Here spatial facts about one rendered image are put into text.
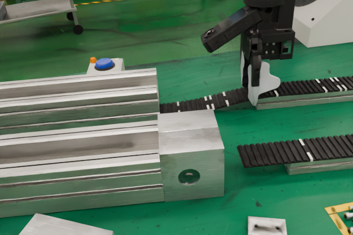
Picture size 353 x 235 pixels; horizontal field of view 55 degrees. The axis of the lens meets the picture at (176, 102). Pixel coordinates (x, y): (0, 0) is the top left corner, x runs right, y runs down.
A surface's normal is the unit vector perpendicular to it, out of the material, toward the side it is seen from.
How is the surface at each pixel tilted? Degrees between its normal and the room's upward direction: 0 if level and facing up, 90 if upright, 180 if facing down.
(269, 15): 90
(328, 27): 90
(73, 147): 90
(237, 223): 0
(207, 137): 0
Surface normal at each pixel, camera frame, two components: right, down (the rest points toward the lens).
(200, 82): -0.07, -0.84
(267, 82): 0.06, 0.37
